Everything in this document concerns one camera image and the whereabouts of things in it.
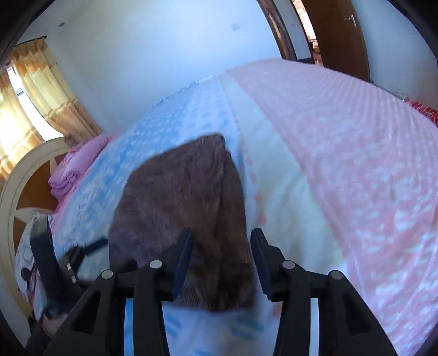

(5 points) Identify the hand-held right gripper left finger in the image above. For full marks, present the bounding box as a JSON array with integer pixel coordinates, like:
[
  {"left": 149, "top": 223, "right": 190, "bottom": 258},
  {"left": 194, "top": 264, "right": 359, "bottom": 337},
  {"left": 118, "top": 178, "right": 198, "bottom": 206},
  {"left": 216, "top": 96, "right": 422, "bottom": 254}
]
[{"left": 43, "top": 227, "right": 194, "bottom": 356}]

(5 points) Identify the blue and pink printed blanket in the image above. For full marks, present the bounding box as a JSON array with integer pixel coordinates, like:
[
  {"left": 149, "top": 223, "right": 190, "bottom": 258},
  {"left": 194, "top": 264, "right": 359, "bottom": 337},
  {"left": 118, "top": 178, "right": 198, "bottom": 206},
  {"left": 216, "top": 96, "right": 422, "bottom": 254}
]
[{"left": 34, "top": 58, "right": 438, "bottom": 356}]

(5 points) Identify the brown wooden door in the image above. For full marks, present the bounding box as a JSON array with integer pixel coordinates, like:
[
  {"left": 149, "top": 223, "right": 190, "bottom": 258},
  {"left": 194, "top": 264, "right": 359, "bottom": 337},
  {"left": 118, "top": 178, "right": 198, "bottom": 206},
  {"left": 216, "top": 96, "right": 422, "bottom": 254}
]
[{"left": 306, "top": 0, "right": 372, "bottom": 83}]

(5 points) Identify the person's left hand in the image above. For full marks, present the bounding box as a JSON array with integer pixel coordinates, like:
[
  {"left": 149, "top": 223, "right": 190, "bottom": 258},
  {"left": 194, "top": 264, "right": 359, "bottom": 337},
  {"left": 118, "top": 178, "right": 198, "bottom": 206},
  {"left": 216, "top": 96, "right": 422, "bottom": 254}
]
[{"left": 43, "top": 313, "right": 70, "bottom": 337}]

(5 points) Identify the yellow curtain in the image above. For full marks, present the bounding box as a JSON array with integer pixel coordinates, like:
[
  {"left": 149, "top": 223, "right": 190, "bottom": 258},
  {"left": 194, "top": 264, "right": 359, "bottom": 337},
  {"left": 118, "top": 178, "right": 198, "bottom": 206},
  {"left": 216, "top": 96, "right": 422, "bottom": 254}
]
[{"left": 0, "top": 38, "right": 103, "bottom": 183}]

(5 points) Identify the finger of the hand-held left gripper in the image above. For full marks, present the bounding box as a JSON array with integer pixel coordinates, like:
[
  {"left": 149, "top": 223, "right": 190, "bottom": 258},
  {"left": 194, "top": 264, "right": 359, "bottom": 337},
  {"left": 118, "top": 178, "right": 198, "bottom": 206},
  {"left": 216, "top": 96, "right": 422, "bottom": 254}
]
[{"left": 83, "top": 237, "right": 109, "bottom": 256}]

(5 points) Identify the white patterned pillow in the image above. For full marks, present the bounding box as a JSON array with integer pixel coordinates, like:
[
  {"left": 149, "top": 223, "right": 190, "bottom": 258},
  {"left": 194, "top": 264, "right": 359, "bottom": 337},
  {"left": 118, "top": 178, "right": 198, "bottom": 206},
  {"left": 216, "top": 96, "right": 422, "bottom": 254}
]
[{"left": 15, "top": 211, "right": 55, "bottom": 309}]

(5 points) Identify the brown door frame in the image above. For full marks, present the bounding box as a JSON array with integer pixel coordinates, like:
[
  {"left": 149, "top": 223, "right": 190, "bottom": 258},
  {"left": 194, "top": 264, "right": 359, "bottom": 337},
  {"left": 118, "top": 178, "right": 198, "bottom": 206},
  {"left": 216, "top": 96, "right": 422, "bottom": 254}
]
[{"left": 258, "top": 0, "right": 299, "bottom": 63}]

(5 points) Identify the brown knitted sweater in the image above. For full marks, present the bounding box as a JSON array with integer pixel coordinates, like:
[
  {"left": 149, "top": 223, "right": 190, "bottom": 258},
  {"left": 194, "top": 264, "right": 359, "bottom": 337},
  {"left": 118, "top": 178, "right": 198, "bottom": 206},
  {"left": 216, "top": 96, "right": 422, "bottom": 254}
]
[{"left": 108, "top": 133, "right": 258, "bottom": 313}]

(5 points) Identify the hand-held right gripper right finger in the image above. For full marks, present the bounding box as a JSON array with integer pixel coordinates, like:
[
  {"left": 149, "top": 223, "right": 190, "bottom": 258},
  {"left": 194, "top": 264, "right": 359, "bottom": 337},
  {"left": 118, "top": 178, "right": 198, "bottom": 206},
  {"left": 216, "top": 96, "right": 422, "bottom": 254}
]
[{"left": 251, "top": 228, "right": 399, "bottom": 356}]

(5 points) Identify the red cloth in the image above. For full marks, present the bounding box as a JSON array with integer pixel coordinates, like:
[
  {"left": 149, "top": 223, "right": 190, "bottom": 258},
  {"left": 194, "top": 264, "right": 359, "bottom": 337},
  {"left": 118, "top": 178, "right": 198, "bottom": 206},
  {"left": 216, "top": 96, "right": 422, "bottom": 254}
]
[{"left": 403, "top": 97, "right": 438, "bottom": 124}]

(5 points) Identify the wooden bed headboard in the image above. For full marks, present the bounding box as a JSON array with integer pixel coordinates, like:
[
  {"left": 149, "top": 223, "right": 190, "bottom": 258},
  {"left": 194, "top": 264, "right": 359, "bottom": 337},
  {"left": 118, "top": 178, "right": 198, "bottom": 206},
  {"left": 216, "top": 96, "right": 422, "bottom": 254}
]
[{"left": 0, "top": 139, "right": 74, "bottom": 320}]

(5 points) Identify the folded pink quilt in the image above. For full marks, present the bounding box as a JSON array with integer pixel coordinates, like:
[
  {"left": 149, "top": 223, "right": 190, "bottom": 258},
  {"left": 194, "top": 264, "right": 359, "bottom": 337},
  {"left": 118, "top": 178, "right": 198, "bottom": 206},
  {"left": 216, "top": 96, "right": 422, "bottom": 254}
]
[{"left": 48, "top": 135, "right": 117, "bottom": 200}]

